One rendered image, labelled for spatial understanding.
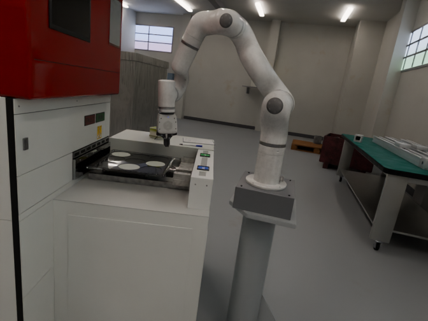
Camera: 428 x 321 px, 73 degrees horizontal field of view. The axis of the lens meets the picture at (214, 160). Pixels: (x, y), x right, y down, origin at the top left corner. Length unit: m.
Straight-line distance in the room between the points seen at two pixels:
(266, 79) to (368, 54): 9.04
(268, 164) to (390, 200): 1.97
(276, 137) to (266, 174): 0.17
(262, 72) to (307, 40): 9.77
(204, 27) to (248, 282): 1.20
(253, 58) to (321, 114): 9.69
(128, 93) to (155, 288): 4.37
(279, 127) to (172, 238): 0.64
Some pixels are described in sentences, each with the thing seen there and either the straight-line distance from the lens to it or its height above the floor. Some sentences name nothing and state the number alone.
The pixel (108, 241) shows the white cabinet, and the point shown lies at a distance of 1.30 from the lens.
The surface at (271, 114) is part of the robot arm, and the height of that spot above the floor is 1.25.
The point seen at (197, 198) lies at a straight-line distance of 1.21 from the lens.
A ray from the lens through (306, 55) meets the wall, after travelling 10.95.
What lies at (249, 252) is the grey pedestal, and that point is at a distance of 1.43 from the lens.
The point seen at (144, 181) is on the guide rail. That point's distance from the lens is 1.45.
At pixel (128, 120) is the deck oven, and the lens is 5.43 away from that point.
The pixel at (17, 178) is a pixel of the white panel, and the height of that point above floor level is 0.97.
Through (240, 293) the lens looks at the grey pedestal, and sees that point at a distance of 1.57.
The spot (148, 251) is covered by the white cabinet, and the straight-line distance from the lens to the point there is 1.28.
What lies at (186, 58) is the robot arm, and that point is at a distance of 1.40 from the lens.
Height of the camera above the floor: 1.32
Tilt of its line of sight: 14 degrees down
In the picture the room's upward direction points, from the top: 7 degrees clockwise
